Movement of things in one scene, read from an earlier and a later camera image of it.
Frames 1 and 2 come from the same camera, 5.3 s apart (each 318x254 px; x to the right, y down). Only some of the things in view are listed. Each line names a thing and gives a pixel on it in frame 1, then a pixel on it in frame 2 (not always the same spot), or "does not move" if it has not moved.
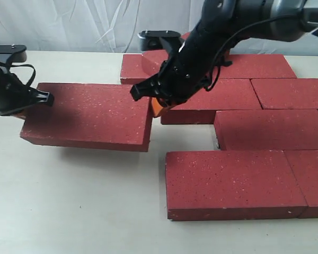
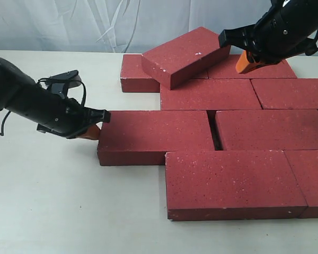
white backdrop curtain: [113, 26] does not move
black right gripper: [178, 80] → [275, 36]
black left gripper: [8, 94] → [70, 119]
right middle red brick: [287, 93] does not move
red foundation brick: [221, 94] does not move
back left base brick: [133, 69] does not move
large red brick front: [104, 116] → [141, 138]
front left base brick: [231, 184] does not move
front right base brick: [310, 168] does not move
